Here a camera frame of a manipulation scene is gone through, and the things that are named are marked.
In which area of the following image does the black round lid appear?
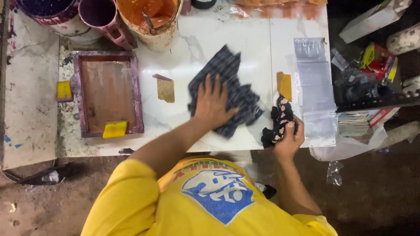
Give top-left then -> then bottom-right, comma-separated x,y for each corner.
191,0 -> 217,10

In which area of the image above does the purple wooden printing screen frame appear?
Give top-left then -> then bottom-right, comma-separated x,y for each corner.
72,50 -> 145,138

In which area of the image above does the person's left hand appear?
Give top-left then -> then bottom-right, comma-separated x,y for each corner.
193,74 -> 240,130

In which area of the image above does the black cluttered shelf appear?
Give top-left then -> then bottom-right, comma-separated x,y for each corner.
331,47 -> 420,113

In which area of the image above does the colourful packets heap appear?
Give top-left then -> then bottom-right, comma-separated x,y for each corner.
360,42 -> 399,83

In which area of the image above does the purple paint bucket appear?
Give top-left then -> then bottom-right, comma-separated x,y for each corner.
16,0 -> 103,45

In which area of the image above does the person's right hand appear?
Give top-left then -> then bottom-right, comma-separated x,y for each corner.
273,115 -> 306,161

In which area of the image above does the stained white cylinder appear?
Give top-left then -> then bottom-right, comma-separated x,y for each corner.
386,26 -> 420,56

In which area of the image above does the crumpled clear plastic wrapper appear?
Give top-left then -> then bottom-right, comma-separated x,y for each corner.
326,160 -> 344,187

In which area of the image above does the stack of papers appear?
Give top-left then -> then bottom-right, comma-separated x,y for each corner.
337,108 -> 400,138

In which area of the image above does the brown cardboard scrap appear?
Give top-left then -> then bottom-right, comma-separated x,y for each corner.
152,73 -> 175,104

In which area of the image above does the stack of clear plastic bags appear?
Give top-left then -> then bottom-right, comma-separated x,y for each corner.
293,37 -> 338,148

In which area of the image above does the black floral cloth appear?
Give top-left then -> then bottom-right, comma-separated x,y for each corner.
261,94 -> 297,149

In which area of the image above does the purple stained mug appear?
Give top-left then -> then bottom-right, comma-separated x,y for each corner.
78,0 -> 138,50

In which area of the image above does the white rectangular block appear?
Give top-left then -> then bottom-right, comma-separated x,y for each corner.
339,0 -> 413,44

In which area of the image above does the dark plaid cloth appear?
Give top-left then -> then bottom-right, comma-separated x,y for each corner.
187,45 -> 264,139

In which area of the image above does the orange-stained plastic sheet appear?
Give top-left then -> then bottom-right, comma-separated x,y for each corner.
229,0 -> 329,21

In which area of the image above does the yellow squeegee block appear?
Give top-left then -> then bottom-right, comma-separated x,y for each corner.
56,81 -> 73,102
102,120 -> 128,139

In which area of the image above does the paint stirring stick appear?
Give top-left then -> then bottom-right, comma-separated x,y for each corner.
142,11 -> 157,35

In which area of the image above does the person's black shoe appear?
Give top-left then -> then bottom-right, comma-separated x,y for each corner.
262,184 -> 277,200

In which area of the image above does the white plastic bag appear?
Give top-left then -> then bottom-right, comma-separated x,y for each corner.
309,126 -> 388,162

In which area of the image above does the black floor debris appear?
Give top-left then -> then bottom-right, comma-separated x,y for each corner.
15,163 -> 74,187

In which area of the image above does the orange paint bucket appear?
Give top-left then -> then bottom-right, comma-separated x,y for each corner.
116,0 -> 184,53

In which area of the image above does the yellow printed shirt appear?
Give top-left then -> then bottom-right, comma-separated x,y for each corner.
80,155 -> 338,236

